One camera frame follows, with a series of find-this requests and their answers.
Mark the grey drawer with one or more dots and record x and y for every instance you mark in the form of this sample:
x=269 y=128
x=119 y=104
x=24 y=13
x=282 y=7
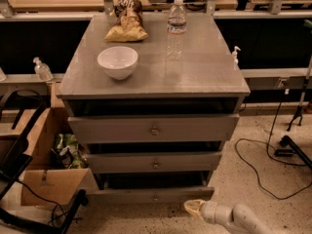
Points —
x=153 y=162
x=156 y=128
x=152 y=188

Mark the clear pump bottle left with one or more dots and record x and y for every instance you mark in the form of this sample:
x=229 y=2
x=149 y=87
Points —
x=42 y=70

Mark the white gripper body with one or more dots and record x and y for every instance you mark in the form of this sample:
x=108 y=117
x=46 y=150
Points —
x=211 y=211

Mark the black stand leg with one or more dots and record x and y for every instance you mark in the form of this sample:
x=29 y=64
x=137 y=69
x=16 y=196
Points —
x=288 y=148

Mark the clear plastic water bottle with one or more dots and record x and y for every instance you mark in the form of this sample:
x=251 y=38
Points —
x=176 y=27

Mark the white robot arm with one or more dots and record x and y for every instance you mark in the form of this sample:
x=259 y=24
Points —
x=237 y=220

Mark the grey drawer cabinet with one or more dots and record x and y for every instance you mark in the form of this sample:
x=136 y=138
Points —
x=205 y=81

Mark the green snack bags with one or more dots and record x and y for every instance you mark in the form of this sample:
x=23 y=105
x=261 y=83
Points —
x=67 y=152

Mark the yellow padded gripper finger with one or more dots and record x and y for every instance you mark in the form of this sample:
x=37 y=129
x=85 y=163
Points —
x=193 y=206

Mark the grey top drawer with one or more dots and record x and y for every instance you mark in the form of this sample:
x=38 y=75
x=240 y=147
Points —
x=156 y=128

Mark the black chair frame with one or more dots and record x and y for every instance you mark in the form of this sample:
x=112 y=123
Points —
x=13 y=162

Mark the tripod stand right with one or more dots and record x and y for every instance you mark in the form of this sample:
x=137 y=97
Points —
x=298 y=113

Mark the small white pump bottle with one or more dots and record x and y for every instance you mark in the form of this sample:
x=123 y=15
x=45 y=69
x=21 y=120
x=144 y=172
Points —
x=235 y=54

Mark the grey bottom drawer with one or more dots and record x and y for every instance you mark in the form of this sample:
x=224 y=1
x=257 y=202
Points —
x=152 y=188

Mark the white ceramic bowl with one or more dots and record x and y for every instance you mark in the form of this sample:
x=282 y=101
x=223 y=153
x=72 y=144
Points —
x=118 y=62

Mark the open cardboard box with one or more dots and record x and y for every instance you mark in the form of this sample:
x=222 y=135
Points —
x=42 y=175

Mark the yellow chip bag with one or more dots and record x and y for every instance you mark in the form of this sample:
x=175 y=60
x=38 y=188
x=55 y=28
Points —
x=129 y=25

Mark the grey middle drawer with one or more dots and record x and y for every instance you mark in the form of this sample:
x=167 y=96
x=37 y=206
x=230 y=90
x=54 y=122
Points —
x=153 y=162

